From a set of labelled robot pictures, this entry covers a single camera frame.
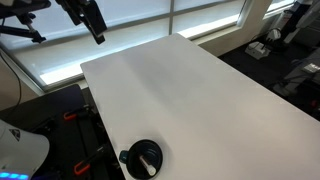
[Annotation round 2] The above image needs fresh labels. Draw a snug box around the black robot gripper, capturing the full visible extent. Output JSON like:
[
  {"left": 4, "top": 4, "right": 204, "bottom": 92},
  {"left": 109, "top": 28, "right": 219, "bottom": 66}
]
[{"left": 55, "top": 0, "right": 107, "bottom": 45}]

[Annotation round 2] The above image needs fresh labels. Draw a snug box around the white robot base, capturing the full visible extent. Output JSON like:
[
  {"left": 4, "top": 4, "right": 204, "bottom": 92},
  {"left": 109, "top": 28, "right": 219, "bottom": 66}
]
[{"left": 0, "top": 120, "right": 50, "bottom": 180}]

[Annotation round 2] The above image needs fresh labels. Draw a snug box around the black orange clamp far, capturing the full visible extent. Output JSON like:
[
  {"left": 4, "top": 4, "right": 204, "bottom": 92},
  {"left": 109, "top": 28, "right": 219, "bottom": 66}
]
[{"left": 63, "top": 106, "right": 90, "bottom": 121}]

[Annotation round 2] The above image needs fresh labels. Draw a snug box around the black orange clamp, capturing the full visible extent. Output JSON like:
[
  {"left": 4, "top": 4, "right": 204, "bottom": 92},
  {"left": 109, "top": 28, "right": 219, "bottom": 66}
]
[
  {"left": 63, "top": 106, "right": 90, "bottom": 121},
  {"left": 73, "top": 149, "right": 105, "bottom": 176}
]

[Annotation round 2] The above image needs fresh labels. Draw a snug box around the black perforated mounting board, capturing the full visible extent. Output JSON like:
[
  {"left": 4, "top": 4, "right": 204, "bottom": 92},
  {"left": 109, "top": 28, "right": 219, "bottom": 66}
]
[{"left": 0, "top": 85, "right": 110, "bottom": 180}]

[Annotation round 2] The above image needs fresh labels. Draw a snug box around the black orange clamp near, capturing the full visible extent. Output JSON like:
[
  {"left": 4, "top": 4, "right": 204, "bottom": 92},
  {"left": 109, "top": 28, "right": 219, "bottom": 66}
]
[{"left": 73, "top": 149, "right": 105, "bottom": 176}]

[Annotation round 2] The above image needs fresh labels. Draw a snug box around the dark teal ceramic mug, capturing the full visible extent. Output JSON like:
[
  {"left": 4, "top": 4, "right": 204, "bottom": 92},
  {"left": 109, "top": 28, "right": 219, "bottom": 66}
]
[{"left": 119, "top": 139, "right": 163, "bottom": 180}]

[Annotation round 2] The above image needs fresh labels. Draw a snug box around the white device on floor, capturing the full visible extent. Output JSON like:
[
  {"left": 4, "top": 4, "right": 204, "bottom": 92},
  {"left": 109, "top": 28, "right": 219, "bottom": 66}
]
[{"left": 245, "top": 41, "right": 270, "bottom": 60}]

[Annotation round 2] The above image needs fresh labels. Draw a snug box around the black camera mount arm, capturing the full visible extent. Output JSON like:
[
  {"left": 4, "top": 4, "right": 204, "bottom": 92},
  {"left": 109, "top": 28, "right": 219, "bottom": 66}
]
[{"left": 0, "top": 0, "right": 51, "bottom": 43}]

